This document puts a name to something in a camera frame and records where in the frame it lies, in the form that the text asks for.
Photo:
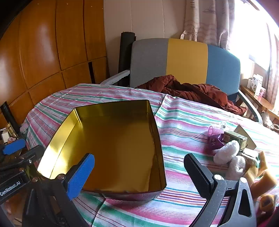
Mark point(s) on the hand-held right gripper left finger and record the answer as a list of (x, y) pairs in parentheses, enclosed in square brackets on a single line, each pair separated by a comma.
[(80, 176)]

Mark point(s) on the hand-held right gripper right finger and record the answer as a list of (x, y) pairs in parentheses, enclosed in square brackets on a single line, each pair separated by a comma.
[(197, 174)]

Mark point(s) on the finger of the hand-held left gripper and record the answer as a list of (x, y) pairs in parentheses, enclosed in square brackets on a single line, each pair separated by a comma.
[(13, 146), (32, 152)]

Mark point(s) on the white plastic ball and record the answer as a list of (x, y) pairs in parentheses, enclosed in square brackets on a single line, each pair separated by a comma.
[(237, 165), (226, 151)]

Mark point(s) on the purple pouch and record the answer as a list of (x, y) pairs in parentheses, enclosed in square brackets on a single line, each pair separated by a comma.
[(214, 140)]

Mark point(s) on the gold metal tin box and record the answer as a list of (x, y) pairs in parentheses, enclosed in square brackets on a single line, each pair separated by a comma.
[(119, 141)]

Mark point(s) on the green patterned box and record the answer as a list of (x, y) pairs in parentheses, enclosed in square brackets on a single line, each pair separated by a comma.
[(236, 137)]

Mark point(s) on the cream carton box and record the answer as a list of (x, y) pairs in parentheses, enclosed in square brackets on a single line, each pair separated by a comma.
[(245, 136)]

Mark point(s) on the black metal pole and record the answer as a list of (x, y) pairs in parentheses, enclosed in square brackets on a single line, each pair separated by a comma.
[(11, 120)]

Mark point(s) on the striped tablecloth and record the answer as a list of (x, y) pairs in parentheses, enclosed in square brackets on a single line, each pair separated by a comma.
[(185, 131)]

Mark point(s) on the maroon cloth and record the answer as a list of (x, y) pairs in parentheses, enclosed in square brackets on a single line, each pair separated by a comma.
[(196, 91)]

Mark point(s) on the wooden side table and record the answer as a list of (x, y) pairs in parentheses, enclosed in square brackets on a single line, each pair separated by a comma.
[(263, 102)]

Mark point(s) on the wooden wardrobe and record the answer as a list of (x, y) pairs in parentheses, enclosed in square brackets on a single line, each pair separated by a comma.
[(43, 43)]

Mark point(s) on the white carton box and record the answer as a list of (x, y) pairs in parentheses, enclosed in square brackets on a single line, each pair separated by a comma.
[(257, 84)]

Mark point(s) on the grey yellow blue chair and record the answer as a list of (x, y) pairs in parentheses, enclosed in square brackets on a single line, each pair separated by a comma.
[(187, 59)]

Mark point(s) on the patterned beige curtain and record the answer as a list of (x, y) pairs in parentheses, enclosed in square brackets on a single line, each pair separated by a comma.
[(273, 83), (204, 19)]

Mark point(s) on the black rolled mat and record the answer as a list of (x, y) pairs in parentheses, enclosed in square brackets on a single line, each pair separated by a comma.
[(125, 50)]

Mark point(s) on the window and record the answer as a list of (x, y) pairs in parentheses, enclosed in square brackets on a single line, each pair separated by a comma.
[(250, 28)]

